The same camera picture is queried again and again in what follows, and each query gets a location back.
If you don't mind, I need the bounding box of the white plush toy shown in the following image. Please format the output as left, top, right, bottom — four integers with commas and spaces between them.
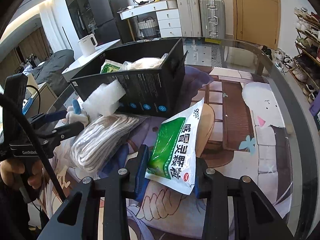
62, 99, 89, 127

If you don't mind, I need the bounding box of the bagged white rope coil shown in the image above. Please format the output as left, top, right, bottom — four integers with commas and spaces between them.
69, 113, 147, 173

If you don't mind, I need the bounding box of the green medicine packet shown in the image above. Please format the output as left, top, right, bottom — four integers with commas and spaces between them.
145, 100, 204, 195
100, 60, 122, 74

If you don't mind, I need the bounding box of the person's left hand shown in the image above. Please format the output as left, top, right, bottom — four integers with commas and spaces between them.
1, 159, 43, 190

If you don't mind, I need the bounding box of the dark grey beanbag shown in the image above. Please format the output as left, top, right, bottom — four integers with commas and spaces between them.
23, 49, 74, 84

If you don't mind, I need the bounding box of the white side table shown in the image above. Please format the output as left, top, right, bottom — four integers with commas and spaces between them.
62, 40, 121, 83

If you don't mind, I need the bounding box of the white electric kettle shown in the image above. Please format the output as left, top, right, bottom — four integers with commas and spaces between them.
78, 34, 98, 57

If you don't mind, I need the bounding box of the black storage box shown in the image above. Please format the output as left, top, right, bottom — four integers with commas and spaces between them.
70, 37, 186, 118

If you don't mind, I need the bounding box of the black refrigerator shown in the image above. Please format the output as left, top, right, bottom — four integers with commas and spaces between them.
88, 0, 133, 44

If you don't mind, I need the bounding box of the black glass cabinet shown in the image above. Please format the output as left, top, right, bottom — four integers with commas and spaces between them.
65, 0, 97, 39

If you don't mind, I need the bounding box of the woven basket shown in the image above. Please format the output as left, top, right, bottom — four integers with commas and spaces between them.
138, 18, 158, 38

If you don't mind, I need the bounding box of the shoe rack with shoes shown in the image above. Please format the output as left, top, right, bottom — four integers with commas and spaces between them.
291, 7, 319, 103

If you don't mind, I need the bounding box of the white drawer desk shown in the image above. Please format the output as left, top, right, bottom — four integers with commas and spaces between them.
118, 0, 182, 38

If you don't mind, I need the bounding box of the white suitcase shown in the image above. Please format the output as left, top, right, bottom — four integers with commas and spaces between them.
177, 0, 202, 37

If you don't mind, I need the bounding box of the silver suitcase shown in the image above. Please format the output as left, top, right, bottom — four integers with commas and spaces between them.
200, 0, 226, 39

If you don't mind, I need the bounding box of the wooden door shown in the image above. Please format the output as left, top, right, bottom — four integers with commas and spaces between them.
233, 0, 281, 49

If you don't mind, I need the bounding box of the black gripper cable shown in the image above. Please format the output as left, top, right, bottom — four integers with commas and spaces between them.
0, 93, 67, 203

